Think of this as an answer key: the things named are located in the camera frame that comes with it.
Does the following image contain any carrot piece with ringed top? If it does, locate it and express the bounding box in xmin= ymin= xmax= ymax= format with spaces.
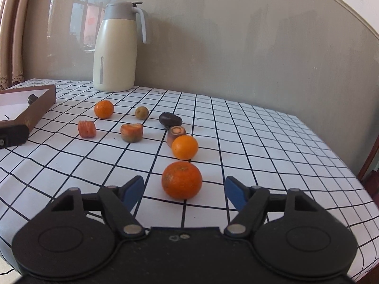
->
xmin=167 ymin=126 xmax=187 ymax=148

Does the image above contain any small orange mandarin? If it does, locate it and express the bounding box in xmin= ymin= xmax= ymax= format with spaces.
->
xmin=94 ymin=100 xmax=114 ymax=120

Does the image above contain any checkered white tablecloth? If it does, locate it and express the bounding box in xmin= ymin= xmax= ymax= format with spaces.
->
xmin=0 ymin=79 xmax=368 ymax=284

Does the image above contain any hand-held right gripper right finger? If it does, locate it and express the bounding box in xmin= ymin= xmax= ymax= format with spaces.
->
xmin=224 ymin=176 xmax=320 ymax=240

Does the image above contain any ridged orange carrot piece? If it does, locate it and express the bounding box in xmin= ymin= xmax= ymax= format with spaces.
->
xmin=78 ymin=120 xmax=97 ymax=138

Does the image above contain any beige lace curtain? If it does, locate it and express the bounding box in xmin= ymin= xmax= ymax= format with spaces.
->
xmin=0 ymin=0 xmax=36 ymax=91

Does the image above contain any dark wooden chair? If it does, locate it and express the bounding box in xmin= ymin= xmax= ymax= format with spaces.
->
xmin=357 ymin=130 xmax=379 ymax=196

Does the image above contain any smooth bright orange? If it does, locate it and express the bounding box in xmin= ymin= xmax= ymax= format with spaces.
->
xmin=171 ymin=135 xmax=199 ymax=160

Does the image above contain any brown cardboard tray box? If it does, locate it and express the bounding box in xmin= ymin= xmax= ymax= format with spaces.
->
xmin=0 ymin=84 xmax=57 ymax=133

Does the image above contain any brownish carrot piece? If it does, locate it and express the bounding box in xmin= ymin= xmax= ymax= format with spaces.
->
xmin=120 ymin=123 xmax=144 ymax=143

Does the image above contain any large orange mandarin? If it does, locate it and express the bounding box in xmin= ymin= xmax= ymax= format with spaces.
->
xmin=161 ymin=161 xmax=203 ymax=200

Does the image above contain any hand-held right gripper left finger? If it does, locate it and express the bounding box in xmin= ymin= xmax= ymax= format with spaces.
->
xmin=50 ymin=175 xmax=146 ymax=240

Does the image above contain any cream thermos jug grey lid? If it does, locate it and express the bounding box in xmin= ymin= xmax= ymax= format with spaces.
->
xmin=93 ymin=1 xmax=149 ymax=93

